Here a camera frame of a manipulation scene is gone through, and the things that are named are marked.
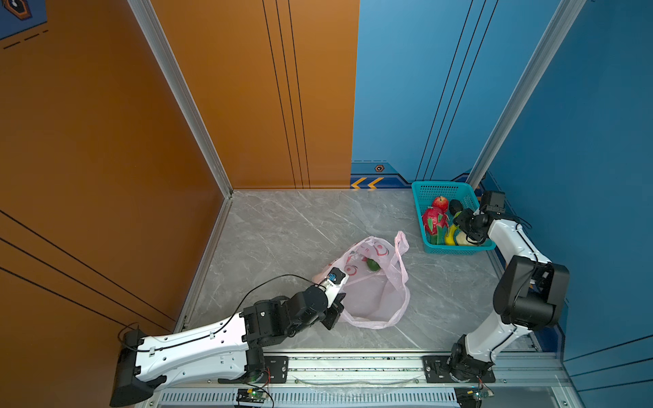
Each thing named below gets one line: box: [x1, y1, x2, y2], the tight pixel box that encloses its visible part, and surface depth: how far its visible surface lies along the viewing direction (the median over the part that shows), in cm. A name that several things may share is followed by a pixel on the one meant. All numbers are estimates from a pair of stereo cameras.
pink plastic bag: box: [312, 231, 410, 329], surface depth 85 cm
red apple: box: [432, 195, 449, 210], surface depth 111 cm
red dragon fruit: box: [421, 206, 450, 245], surface depth 101 cm
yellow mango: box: [445, 224, 457, 246], surface depth 101 cm
